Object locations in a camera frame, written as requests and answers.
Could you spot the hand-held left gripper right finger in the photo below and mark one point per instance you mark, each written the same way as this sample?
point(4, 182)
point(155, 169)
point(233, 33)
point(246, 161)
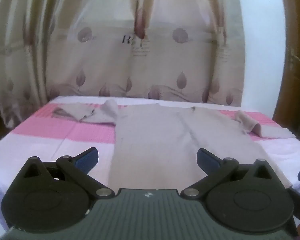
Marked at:
point(207, 160)

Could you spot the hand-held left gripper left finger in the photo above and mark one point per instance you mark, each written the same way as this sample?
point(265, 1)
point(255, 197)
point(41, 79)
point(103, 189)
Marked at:
point(87, 158)

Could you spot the beige knit sweater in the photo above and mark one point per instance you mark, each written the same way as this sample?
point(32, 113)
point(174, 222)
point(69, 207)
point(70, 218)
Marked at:
point(152, 135)

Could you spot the pink checked bed sheet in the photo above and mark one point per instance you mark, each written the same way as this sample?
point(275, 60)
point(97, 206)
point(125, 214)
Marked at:
point(65, 135)

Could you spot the brown wooden door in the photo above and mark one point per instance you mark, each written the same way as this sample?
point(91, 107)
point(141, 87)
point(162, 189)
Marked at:
point(295, 67)

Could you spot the beige leaf-print curtain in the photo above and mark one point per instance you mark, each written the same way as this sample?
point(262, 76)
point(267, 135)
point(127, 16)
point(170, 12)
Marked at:
point(152, 62)

